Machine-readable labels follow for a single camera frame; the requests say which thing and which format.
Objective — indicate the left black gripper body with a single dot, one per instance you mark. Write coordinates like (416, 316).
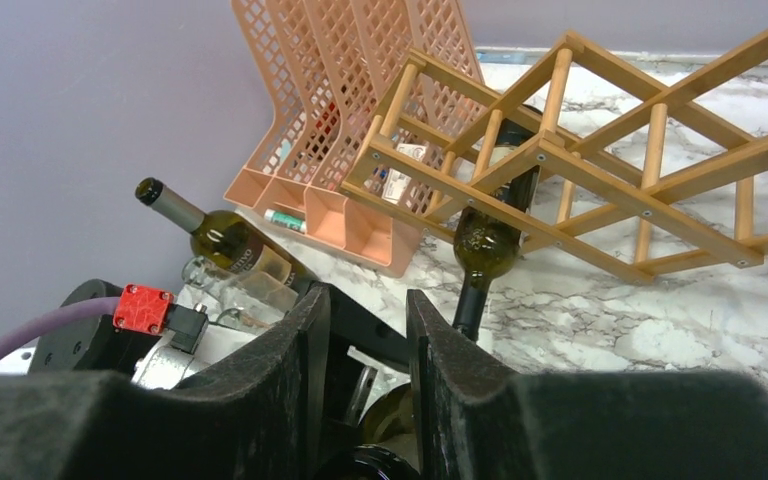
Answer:
(94, 343)

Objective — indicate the clear glass bottle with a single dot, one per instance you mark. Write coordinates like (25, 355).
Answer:
(251, 301)

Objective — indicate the standing white wine bottle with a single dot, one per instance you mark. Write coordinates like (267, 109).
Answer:
(227, 239)

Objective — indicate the wooden wine rack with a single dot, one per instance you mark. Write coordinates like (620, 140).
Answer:
(581, 162)

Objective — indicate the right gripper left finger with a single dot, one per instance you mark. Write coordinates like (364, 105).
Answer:
(256, 414)

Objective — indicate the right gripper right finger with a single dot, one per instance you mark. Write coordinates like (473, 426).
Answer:
(479, 419)

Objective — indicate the orange plastic file organizer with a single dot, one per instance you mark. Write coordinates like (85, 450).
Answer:
(326, 65)

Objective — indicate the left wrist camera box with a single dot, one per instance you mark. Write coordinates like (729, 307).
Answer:
(187, 342)

